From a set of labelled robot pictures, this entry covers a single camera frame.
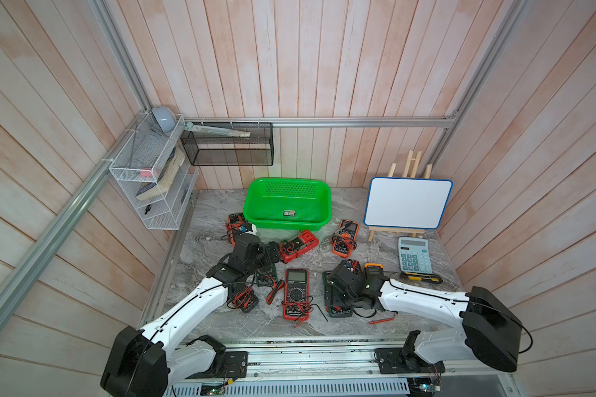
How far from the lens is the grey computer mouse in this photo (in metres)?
0.82

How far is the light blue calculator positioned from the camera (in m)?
0.95

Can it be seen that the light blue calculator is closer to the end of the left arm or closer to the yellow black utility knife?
the yellow black utility knife
